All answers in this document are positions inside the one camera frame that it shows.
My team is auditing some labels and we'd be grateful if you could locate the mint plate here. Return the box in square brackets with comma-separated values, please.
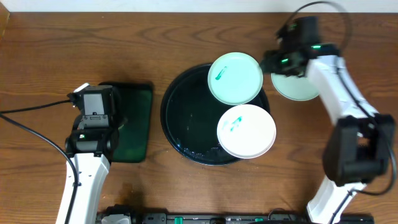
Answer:
[271, 73, 318, 101]
[207, 52, 263, 105]

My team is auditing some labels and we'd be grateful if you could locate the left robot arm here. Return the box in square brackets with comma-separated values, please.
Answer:
[56, 115, 119, 224]

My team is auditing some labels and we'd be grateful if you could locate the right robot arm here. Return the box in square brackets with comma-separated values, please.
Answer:
[260, 44, 397, 223]

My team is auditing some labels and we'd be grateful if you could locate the rectangular black water tray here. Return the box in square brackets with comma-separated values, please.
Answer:
[101, 82, 153, 164]

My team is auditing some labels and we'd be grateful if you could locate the round black tray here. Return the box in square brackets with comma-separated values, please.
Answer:
[160, 63, 271, 166]

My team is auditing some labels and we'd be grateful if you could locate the white plate green stain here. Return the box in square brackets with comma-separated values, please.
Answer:
[216, 104, 277, 159]

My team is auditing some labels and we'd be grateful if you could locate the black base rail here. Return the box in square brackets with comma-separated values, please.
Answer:
[96, 205, 376, 224]

